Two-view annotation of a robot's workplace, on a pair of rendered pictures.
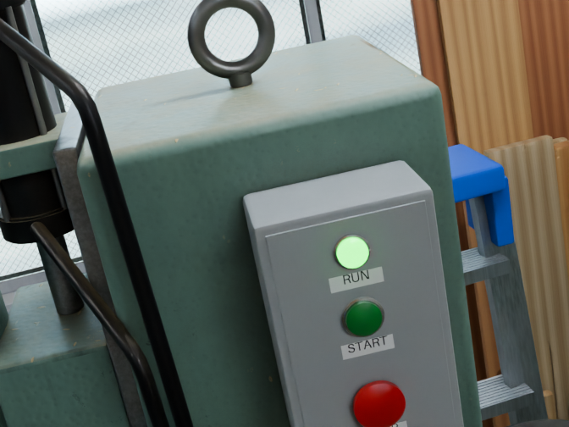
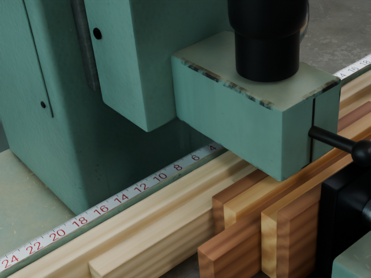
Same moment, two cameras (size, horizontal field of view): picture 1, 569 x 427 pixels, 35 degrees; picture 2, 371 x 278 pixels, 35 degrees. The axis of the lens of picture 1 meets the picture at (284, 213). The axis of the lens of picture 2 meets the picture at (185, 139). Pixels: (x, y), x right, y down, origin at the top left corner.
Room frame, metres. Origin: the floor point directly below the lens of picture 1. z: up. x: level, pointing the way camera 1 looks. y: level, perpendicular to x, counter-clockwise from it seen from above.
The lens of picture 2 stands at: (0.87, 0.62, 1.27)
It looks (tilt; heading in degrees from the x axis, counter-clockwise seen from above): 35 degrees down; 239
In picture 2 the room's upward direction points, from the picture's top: 6 degrees counter-clockwise
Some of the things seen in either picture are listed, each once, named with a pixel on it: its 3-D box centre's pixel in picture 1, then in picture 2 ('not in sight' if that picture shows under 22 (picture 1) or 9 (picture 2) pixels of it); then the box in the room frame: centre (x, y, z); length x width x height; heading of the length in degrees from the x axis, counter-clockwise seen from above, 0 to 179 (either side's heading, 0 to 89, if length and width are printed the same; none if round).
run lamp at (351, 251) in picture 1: (352, 252); not in sight; (0.44, -0.03, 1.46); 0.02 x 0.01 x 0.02; 95
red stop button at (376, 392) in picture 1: (378, 405); not in sight; (0.44, -0.03, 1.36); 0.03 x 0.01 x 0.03; 95
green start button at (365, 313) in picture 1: (363, 318); not in sight; (0.44, -0.03, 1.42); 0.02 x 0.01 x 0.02; 95
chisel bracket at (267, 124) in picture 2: not in sight; (252, 105); (0.59, 0.28, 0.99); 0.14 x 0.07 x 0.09; 95
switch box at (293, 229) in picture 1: (354, 316); not in sight; (0.47, -0.03, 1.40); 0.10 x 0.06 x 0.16; 95
